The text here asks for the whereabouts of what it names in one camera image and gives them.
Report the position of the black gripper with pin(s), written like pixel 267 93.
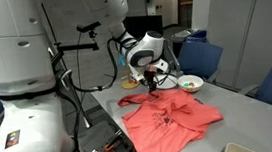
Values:
pixel 147 75

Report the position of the peach printed sweatshirt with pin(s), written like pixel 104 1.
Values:
pixel 168 129

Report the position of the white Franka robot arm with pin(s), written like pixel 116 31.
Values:
pixel 12 47

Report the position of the white plate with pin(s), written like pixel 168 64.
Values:
pixel 168 83

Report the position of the wooden mug tree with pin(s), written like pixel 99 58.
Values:
pixel 128 85

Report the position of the green ball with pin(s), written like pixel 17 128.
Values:
pixel 185 85

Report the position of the pink ball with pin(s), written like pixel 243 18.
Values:
pixel 191 84

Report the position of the blue item on mug tree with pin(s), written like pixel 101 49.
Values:
pixel 122 60

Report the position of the white bowl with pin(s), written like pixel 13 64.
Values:
pixel 197 86

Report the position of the grey trash bin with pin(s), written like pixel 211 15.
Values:
pixel 180 45

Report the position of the blue recycling bin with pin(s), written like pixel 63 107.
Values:
pixel 197 37

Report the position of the grey metal cabinet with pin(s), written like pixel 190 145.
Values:
pixel 248 25

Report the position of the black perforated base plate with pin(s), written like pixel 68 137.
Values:
pixel 98 136

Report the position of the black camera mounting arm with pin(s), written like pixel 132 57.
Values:
pixel 76 47

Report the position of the black camera on mount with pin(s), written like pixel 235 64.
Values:
pixel 87 26

